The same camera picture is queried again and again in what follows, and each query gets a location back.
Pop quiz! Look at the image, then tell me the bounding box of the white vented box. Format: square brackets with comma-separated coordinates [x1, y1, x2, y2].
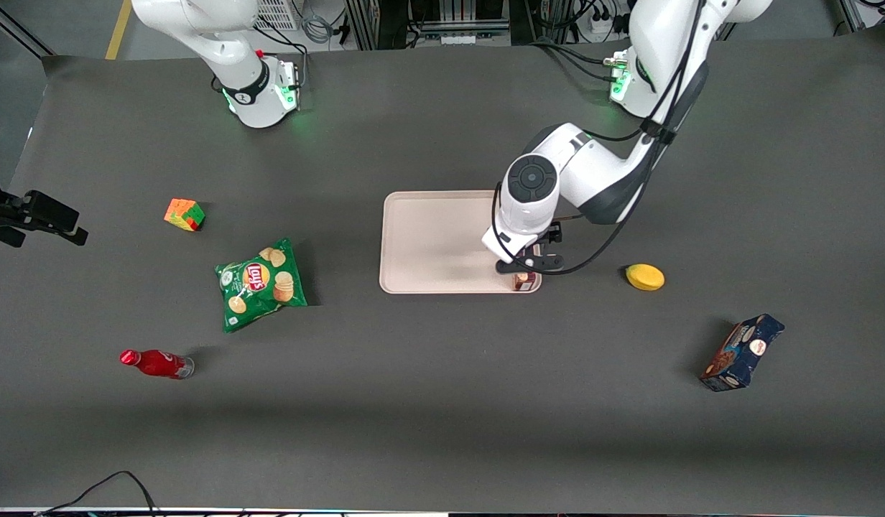
[256, 0, 300, 31]

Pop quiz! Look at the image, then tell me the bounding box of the blue cookie box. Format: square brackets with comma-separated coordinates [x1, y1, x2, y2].
[700, 314, 786, 393]

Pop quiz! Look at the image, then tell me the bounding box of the red soda bottle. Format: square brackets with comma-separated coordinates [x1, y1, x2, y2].
[119, 349, 195, 380]

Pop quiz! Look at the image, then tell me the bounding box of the white power strip with plugs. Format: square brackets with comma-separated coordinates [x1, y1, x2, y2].
[590, 11, 634, 37]

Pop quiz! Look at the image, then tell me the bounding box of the beige plastic tray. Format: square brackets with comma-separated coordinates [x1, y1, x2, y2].
[379, 190, 542, 295]

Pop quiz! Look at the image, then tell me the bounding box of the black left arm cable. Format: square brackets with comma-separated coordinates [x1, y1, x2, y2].
[491, 0, 705, 277]

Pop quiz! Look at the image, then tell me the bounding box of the thin black table-edge cable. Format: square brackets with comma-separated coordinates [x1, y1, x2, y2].
[37, 470, 162, 517]

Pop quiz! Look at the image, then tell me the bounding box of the red cookie box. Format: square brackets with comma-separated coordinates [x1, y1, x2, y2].
[513, 244, 544, 292]

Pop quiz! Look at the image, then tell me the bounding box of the grey coiled cable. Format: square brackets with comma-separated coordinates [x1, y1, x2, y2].
[301, 0, 337, 44]

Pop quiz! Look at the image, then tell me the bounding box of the yellow lemon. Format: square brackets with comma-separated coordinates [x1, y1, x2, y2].
[624, 264, 666, 292]

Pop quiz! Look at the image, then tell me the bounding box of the Rubik's cube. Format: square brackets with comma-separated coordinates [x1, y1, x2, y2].
[164, 198, 206, 232]

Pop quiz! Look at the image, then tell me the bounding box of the green Lay's chips bag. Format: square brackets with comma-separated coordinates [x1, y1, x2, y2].
[214, 238, 308, 333]

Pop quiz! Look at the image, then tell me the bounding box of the aluminium frame rack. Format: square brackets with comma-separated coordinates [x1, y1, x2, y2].
[346, 0, 537, 50]

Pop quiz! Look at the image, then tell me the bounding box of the black cable bundle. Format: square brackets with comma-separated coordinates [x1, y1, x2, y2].
[532, 39, 616, 83]

